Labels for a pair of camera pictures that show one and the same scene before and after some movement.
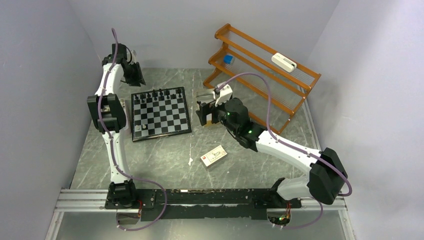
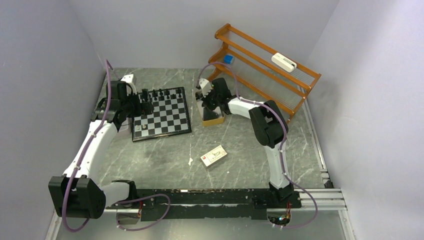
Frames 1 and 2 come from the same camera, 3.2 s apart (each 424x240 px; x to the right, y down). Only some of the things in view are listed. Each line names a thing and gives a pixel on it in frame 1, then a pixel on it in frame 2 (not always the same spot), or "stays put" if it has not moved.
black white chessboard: (159, 113) stays put
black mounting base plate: (205, 204) stays put
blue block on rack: (227, 59) stays put
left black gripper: (139, 79) -> (146, 108)
